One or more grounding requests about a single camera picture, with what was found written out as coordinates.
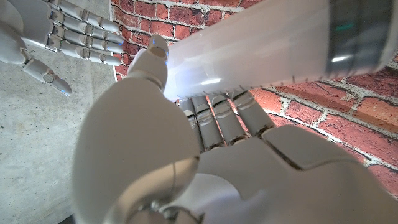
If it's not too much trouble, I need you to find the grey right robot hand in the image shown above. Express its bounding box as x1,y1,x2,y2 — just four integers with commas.
0,0,124,96

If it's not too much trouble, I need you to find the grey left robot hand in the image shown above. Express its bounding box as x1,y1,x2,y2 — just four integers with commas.
72,34,398,224

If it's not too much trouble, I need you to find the large translucent plastic syringe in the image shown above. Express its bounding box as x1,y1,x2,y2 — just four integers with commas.
163,0,398,102

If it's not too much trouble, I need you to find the printed red brick backdrop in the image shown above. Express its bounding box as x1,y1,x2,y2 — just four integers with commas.
110,0,398,200

